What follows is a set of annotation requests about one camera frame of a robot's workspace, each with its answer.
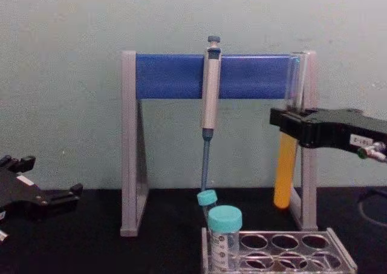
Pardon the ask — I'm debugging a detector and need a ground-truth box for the grey stand with blue bar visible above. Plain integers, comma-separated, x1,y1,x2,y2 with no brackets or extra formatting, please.
120,50,319,237

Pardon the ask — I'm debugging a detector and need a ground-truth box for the small tube with teal cap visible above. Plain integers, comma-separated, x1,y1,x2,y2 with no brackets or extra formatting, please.
197,189,219,224

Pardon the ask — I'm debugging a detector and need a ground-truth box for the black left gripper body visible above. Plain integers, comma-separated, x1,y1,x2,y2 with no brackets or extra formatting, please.
0,164,53,224

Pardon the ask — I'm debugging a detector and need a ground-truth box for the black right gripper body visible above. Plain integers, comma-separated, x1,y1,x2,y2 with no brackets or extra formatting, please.
310,108,387,151

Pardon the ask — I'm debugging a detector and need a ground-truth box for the large tube with teal cap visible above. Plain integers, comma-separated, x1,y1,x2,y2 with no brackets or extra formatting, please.
207,204,244,272

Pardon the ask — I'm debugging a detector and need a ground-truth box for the grey pipette with blue tip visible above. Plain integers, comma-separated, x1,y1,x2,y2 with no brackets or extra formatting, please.
198,35,223,197

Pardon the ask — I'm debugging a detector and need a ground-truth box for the clear plastic tube rack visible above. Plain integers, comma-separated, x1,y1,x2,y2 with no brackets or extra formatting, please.
201,227,359,274

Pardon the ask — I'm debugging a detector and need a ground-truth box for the glass tube with orange liquid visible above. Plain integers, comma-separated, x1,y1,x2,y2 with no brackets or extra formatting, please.
273,52,304,209

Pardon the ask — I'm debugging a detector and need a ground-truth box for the black table cloth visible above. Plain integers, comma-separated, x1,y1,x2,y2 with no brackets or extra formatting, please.
0,185,387,274

